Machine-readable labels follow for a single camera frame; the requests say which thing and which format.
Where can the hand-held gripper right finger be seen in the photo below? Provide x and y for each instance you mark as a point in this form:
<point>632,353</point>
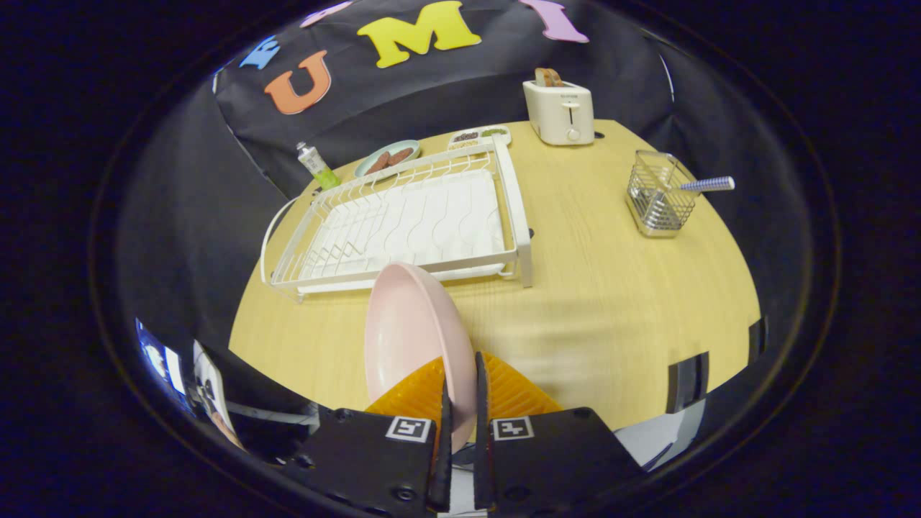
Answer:
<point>554,460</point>

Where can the brown food piece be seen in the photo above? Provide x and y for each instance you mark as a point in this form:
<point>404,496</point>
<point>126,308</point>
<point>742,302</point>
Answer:
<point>378,162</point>
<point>400,155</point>

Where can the pink plate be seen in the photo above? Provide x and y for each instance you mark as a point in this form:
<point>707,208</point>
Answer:
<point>410,324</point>

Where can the blue and white object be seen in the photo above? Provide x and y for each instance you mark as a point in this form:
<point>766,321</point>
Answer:
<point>162,360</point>

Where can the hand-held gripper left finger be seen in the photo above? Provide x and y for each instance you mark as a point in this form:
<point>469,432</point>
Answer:
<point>360,460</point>

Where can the white compartment snack tray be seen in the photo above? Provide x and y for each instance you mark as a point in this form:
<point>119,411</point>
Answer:
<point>478,137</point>

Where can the teal plate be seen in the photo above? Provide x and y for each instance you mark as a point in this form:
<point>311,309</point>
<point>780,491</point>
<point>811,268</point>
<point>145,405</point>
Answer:
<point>370,167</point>

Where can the green and white tube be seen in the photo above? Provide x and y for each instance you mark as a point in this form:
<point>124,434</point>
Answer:
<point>316,167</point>

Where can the white toaster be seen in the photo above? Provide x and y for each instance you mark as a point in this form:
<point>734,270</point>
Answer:
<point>557,111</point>

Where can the white drip tray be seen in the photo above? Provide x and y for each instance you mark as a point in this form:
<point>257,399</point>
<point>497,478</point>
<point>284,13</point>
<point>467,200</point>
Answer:
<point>446,216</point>

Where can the toast slices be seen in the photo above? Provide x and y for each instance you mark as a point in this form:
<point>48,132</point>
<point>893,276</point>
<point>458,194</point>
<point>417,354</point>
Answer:
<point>549,77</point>

